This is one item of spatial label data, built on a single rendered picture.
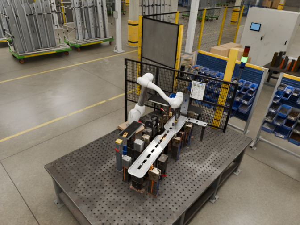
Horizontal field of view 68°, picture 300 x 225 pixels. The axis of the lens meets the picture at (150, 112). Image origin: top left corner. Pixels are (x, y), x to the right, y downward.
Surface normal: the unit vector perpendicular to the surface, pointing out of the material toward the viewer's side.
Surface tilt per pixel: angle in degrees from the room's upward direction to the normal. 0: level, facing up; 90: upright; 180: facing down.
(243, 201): 0
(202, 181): 0
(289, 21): 90
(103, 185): 0
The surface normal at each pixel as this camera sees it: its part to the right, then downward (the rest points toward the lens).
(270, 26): -0.69, 0.35
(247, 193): 0.05, -0.85
